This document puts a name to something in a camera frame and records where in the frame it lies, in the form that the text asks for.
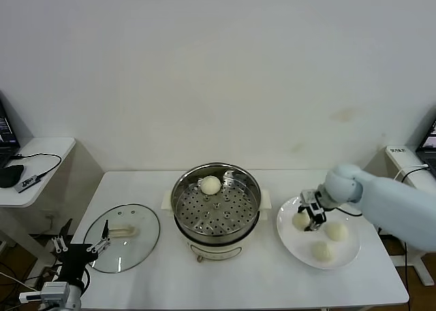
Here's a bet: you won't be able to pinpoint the white side table with mouse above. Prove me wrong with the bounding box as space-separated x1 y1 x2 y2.
0 137 76 267

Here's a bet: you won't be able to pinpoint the black laptop showing camera view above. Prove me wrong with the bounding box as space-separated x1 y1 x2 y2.
416 118 436 176

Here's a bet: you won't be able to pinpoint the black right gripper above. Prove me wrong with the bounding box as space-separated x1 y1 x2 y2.
298 201 328 233

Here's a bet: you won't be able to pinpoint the black floor cables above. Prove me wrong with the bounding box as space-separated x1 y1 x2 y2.
0 252 45 311

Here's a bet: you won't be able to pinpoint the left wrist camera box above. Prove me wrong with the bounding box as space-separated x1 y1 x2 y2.
19 282 71 304

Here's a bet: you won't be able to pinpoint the thin black usb cable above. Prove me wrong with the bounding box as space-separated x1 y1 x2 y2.
9 152 63 180

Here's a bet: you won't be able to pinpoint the black computer mouse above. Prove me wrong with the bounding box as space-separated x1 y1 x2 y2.
0 164 25 189

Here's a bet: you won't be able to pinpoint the black usb drive with print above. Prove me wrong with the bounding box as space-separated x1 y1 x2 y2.
16 174 46 193

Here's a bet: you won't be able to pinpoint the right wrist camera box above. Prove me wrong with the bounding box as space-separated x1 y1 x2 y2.
300 189 317 205

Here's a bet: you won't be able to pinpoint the white round plate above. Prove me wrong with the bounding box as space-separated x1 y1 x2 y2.
276 195 361 270

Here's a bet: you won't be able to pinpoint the cream electric cooking pot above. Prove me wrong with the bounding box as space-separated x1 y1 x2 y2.
160 188 273 263

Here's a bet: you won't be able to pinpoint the stainless steel steamer basket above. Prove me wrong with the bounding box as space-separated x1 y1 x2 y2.
170 161 262 241

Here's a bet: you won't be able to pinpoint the white flat cable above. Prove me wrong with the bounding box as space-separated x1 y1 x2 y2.
394 164 429 182

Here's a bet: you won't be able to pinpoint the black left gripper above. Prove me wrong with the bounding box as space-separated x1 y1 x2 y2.
52 218 112 284

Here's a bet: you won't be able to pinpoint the black cable with inline adapter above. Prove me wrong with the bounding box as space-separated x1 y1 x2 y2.
377 167 430 267

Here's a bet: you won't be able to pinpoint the white steamed baozi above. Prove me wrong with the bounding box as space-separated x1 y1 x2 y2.
311 241 337 261
292 212 310 231
325 221 349 241
200 175 221 195

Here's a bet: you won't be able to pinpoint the glass lid with cream handle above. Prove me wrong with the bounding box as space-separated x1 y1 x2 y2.
83 203 161 274

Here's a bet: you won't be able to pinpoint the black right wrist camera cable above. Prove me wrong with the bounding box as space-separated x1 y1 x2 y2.
335 206 364 218

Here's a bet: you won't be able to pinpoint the white side table with label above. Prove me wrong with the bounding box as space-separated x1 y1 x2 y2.
385 144 436 287

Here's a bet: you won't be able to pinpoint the white floor cable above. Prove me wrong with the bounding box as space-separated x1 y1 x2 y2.
0 272 45 297

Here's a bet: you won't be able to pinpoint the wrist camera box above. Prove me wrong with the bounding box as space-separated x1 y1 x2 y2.
300 189 317 205
19 282 71 304

